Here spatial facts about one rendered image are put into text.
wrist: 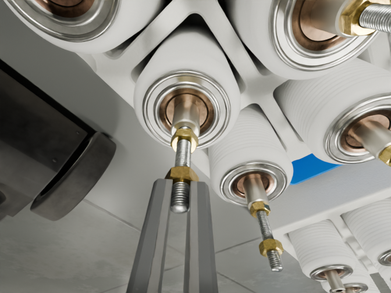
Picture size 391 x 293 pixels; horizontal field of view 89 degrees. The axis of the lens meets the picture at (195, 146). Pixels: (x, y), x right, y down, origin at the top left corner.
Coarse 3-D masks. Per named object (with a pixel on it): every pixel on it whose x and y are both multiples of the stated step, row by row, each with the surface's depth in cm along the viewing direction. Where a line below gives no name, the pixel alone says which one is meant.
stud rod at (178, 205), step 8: (184, 144) 13; (176, 152) 13; (184, 152) 12; (176, 160) 12; (184, 160) 12; (176, 184) 10; (184, 184) 10; (176, 192) 10; (184, 192) 10; (176, 200) 10; (184, 200) 10; (176, 208) 10; (184, 208) 10
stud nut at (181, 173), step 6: (174, 168) 11; (180, 168) 11; (186, 168) 11; (168, 174) 11; (174, 174) 10; (180, 174) 10; (186, 174) 10; (192, 174) 11; (174, 180) 10; (180, 180) 10; (186, 180) 10; (192, 180) 10; (198, 180) 11
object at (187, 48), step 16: (176, 32) 24; (192, 32) 22; (208, 32) 26; (160, 48) 20; (176, 48) 16; (192, 48) 16; (208, 48) 18; (160, 64) 15; (176, 64) 15; (192, 64) 15; (208, 64) 15; (224, 64) 17; (144, 80) 16; (224, 80) 16; (144, 128) 19
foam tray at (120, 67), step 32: (192, 0) 18; (224, 0) 27; (160, 32) 20; (224, 32) 20; (384, 32) 20; (96, 64) 22; (128, 64) 22; (256, 64) 26; (384, 64) 21; (128, 96) 24; (256, 96) 24; (288, 128) 27; (192, 160) 30
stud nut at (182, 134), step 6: (180, 132) 13; (186, 132) 13; (192, 132) 14; (174, 138) 13; (180, 138) 13; (186, 138) 13; (192, 138) 13; (174, 144) 14; (192, 144) 14; (174, 150) 14; (192, 150) 14
